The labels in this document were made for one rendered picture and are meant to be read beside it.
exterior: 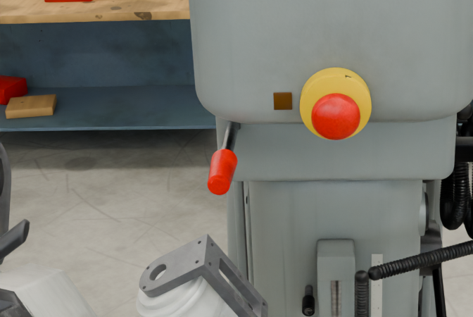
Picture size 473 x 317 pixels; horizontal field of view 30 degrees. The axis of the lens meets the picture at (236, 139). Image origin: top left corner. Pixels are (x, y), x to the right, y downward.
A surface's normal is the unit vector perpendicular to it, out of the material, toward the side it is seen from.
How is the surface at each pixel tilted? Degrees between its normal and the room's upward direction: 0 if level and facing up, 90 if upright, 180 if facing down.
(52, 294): 58
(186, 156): 0
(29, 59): 90
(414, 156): 90
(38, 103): 0
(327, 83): 90
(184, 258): 32
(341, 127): 93
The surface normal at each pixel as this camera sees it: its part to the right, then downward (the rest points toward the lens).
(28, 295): 0.80, -0.60
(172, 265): -0.56, -0.71
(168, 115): -0.05, -0.92
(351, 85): -0.09, 0.40
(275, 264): -0.55, 0.36
